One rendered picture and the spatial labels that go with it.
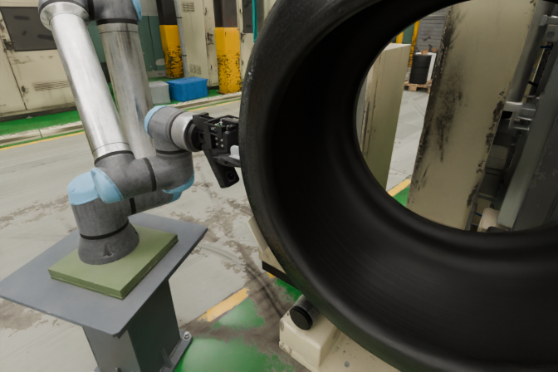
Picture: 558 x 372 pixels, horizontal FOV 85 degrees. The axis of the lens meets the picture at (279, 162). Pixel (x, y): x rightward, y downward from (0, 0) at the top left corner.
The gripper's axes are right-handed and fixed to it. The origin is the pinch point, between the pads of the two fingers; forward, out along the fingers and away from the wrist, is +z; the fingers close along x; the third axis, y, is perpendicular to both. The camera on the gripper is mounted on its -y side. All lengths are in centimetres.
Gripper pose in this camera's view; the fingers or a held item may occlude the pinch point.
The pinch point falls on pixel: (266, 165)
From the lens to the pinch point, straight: 61.3
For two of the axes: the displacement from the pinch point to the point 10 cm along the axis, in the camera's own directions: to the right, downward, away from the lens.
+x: 6.1, -3.4, 7.2
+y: 0.0, -9.0, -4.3
